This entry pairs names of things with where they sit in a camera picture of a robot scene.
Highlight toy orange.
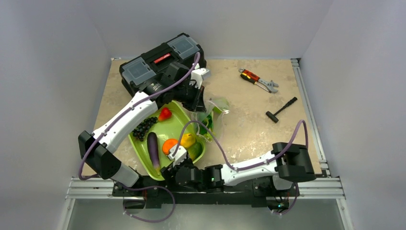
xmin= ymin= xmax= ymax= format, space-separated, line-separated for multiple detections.
xmin=162 ymin=138 xmax=178 ymax=156

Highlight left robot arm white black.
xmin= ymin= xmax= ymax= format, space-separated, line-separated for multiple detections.
xmin=78 ymin=62 xmax=210 ymax=196

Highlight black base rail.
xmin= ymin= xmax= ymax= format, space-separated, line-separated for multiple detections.
xmin=112 ymin=176 xmax=300 ymax=211

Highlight black toolbox red handle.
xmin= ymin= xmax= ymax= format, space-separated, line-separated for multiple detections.
xmin=119 ymin=33 xmax=207 ymax=96

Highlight toy purple eggplant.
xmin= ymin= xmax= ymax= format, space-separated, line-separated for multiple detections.
xmin=147 ymin=132 xmax=161 ymax=175

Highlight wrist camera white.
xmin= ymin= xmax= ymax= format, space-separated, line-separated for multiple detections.
xmin=167 ymin=145 xmax=188 ymax=167
xmin=189 ymin=64 xmax=211 ymax=89

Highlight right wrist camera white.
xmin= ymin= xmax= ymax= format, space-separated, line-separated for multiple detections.
xmin=167 ymin=145 xmax=188 ymax=167

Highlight toy red pepper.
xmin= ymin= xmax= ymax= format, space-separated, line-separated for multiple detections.
xmin=158 ymin=107 xmax=172 ymax=122

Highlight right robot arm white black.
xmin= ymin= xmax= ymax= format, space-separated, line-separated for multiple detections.
xmin=160 ymin=142 xmax=316 ymax=195

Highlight aluminium table frame rail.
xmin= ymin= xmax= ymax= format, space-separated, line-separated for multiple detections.
xmin=65 ymin=177 xmax=113 ymax=199

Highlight toy yellow lemon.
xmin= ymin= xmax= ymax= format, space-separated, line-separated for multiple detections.
xmin=180 ymin=133 xmax=196 ymax=149

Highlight clear zip top bag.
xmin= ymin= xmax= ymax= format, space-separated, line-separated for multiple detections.
xmin=190 ymin=97 xmax=230 ymax=142

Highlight toy bok choy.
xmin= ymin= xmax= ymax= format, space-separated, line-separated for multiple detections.
xmin=198 ymin=115 xmax=214 ymax=141

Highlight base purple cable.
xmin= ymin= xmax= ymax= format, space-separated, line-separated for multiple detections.
xmin=271 ymin=182 xmax=300 ymax=217
xmin=114 ymin=182 xmax=176 ymax=223

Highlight black hammer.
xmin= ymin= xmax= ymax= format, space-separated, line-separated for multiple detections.
xmin=265 ymin=97 xmax=298 ymax=123

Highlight green plastic tray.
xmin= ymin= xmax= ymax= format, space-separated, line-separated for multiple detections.
xmin=128 ymin=101 xmax=205 ymax=181

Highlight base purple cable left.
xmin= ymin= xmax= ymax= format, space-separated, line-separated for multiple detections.
xmin=114 ymin=182 xmax=176 ymax=223

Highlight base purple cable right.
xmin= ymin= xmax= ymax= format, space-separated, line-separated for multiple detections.
xmin=271 ymin=182 xmax=300 ymax=217

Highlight toy black grapes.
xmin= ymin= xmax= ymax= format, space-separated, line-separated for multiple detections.
xmin=132 ymin=117 xmax=158 ymax=141

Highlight toy mango orange green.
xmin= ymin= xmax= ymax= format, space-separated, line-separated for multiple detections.
xmin=187 ymin=142 xmax=203 ymax=161

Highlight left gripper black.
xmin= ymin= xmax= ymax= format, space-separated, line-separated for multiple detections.
xmin=173 ymin=81 xmax=206 ymax=112

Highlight toy green apple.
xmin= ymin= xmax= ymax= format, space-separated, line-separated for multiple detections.
xmin=213 ymin=104 xmax=229 ymax=114

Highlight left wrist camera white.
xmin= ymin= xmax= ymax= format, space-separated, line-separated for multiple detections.
xmin=189 ymin=64 xmax=211 ymax=89

